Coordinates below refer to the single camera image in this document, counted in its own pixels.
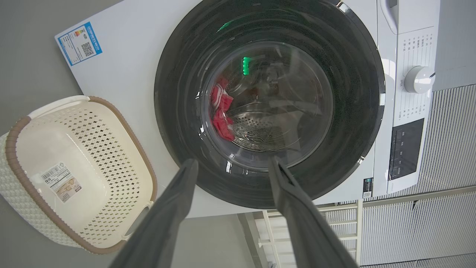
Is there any white washing machine dial knob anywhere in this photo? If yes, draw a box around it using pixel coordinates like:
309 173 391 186
404 66 436 94

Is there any cream perforated laundry basket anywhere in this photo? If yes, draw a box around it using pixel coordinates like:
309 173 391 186
0 95 158 255

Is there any white detergent drawer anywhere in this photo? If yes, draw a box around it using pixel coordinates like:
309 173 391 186
377 0 441 35

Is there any black washing machine display panel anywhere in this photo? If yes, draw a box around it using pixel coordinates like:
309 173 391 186
388 118 425 181

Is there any product label sticker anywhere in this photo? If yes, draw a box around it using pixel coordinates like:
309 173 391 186
40 162 83 203

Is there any red garment with striped hem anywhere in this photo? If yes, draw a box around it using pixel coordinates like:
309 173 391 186
210 78 234 112

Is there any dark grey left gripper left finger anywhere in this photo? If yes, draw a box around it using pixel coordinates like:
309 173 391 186
109 159 199 268

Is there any black round glass washer door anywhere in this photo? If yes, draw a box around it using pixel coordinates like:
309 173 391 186
154 0 386 210

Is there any white metal railing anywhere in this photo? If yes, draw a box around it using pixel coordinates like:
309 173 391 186
257 186 476 268

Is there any blue energy label sticker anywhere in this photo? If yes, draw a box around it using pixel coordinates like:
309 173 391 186
55 22 103 67

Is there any white washing machine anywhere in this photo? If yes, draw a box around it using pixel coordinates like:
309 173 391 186
55 0 441 218

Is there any washing machine drum interior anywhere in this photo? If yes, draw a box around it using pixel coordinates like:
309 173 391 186
223 100 302 151

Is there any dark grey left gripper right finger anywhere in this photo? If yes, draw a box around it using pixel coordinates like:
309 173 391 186
268 156 359 268

